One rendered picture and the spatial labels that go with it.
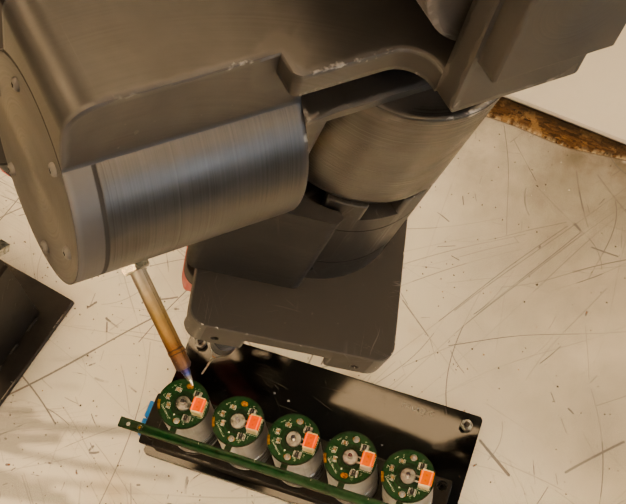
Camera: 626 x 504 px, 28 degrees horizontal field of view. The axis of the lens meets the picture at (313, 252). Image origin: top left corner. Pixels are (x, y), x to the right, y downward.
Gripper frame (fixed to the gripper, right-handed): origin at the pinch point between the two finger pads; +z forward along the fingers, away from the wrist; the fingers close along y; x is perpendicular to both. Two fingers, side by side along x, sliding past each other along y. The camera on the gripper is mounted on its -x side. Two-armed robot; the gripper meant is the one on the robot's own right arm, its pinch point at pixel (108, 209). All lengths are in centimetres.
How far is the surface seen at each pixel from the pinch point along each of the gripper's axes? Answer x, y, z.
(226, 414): -7.2, 0.8, 8.6
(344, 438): -10.4, 5.3, 10.4
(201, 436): -6.1, -0.7, 10.2
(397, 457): -12.1, 7.0, 11.4
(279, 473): -10.5, 1.8, 10.4
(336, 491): -12.2, 3.8, 11.4
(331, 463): -11.1, 4.2, 10.8
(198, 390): -5.8, 0.1, 7.8
